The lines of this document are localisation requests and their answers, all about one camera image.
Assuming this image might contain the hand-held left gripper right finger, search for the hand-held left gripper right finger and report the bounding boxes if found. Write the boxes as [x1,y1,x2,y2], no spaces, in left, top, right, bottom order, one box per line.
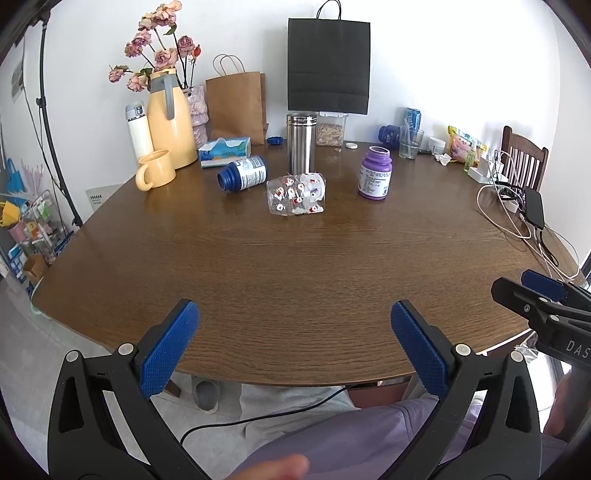
[390,299,543,480]

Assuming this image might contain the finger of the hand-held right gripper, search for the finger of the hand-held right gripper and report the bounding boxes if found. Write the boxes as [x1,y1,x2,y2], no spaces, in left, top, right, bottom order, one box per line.
[491,276,561,324]
[521,270,591,308]

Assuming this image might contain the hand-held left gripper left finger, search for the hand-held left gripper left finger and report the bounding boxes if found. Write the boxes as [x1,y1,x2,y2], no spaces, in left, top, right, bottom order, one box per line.
[47,299,208,480]

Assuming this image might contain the clear printed plastic cup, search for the clear printed plastic cup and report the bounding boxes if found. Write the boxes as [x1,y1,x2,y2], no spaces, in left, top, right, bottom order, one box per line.
[267,172,326,216]

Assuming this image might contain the person's right forearm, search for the person's right forearm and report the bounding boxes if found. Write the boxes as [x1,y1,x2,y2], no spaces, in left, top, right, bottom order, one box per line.
[542,364,591,444]

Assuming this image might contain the person's left hand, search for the person's left hand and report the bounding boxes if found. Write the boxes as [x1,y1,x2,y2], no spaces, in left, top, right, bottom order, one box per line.
[230,455,311,480]

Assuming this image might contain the grey slipper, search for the grey slipper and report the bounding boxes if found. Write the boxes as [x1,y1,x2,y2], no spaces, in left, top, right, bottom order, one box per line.
[194,379,222,412]

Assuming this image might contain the black phone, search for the black phone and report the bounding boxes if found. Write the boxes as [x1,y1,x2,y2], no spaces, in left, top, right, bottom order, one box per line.
[524,187,546,229]

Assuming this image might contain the person's lavender clothing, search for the person's lavender clothing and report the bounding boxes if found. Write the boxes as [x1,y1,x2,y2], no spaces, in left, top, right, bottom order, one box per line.
[228,396,570,480]

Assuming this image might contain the white charging block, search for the white charging block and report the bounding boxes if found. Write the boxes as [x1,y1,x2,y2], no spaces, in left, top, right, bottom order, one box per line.
[468,154,504,185]

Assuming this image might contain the wooden chair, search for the wooden chair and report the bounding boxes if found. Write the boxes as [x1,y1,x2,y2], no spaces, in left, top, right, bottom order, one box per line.
[501,126,550,192]

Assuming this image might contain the small cardboard box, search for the small cardboard box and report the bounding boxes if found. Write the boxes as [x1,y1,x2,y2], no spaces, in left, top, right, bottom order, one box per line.
[22,255,48,285]

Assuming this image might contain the colourful snack packet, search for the colourful snack packet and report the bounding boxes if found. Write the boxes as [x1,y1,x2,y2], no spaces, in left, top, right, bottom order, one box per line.
[447,127,488,164]

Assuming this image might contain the grey labelled box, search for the grey labelled box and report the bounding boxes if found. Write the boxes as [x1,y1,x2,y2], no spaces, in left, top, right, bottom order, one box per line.
[86,184,124,213]

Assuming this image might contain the purple pill bottle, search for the purple pill bottle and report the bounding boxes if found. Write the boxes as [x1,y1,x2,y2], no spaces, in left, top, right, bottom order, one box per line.
[358,146,393,200]

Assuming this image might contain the yellow mug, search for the yellow mug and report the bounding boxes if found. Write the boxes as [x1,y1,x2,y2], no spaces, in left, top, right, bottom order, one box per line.
[135,150,177,191]

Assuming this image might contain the clear drinking glass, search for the clear drinking glass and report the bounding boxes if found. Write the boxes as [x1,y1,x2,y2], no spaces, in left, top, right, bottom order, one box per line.
[399,126,424,160]

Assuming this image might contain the blue pill bottle white label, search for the blue pill bottle white label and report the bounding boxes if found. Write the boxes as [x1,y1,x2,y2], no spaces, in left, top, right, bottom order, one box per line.
[217,156,269,191]

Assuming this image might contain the blue tissue box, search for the blue tissue box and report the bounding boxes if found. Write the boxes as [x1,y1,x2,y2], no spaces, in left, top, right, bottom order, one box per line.
[198,137,251,168]

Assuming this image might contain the white thermos bottle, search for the white thermos bottle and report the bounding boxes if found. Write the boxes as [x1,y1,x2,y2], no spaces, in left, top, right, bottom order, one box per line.
[126,102,154,162]

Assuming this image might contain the yellow thermos jug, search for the yellow thermos jug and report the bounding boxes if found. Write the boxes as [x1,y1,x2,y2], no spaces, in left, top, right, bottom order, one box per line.
[147,69,198,169]

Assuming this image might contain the clear cereal container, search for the clear cereal container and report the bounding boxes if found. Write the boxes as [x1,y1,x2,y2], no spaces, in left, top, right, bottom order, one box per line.
[316,112,348,147]

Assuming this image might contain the stainless steel canister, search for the stainless steel canister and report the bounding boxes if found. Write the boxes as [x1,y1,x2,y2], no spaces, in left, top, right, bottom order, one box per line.
[286,112,318,174]

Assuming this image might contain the blue tote bag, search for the blue tote bag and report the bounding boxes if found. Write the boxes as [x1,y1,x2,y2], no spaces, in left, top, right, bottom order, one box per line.
[4,158,25,195]

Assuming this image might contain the pink textured vase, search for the pink textured vase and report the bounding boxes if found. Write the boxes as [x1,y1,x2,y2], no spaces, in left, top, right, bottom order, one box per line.
[182,85,209,148]

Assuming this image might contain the brown paper bag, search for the brown paper bag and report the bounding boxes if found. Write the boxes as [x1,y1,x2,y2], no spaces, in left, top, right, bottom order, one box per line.
[205,54,269,145]

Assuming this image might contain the black light stand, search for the black light stand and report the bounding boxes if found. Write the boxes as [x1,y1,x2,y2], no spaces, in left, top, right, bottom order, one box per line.
[23,0,85,228]

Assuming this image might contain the dried pink flowers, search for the dried pink flowers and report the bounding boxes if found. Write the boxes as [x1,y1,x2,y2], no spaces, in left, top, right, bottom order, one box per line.
[108,0,202,93]

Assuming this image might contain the black paper bag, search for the black paper bag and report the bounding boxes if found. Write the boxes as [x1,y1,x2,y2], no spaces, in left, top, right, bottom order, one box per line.
[287,0,371,116]

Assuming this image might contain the white cable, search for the white cable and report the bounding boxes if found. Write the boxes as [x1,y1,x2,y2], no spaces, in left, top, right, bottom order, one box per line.
[477,184,583,281]

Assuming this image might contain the black cable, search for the black cable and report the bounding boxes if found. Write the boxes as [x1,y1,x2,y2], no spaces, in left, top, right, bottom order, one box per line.
[179,387,348,446]

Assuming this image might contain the wire rack with stationery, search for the wire rack with stationery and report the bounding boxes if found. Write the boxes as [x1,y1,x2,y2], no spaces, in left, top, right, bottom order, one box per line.
[0,185,75,289]

